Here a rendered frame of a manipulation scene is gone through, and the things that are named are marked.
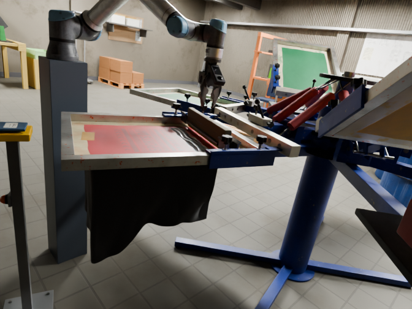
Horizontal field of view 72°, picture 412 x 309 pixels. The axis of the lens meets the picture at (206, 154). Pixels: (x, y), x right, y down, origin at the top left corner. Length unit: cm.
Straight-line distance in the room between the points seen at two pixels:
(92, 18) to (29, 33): 758
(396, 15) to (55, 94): 793
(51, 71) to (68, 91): 12
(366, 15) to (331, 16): 88
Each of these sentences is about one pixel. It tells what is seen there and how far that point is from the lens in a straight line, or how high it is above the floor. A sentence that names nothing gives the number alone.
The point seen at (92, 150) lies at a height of 96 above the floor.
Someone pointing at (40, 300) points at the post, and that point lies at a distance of 188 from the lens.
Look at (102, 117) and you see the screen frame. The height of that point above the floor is 98.
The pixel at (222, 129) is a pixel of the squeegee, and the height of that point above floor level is 106.
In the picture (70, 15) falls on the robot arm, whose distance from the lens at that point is 165.
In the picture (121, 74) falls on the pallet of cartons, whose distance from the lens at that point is 864.
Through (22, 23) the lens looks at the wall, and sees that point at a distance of 920.
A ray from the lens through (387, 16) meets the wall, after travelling 866.
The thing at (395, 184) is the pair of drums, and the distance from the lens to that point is 398.
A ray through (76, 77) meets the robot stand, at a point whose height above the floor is 112.
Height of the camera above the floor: 134
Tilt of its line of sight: 20 degrees down
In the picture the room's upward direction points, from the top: 9 degrees clockwise
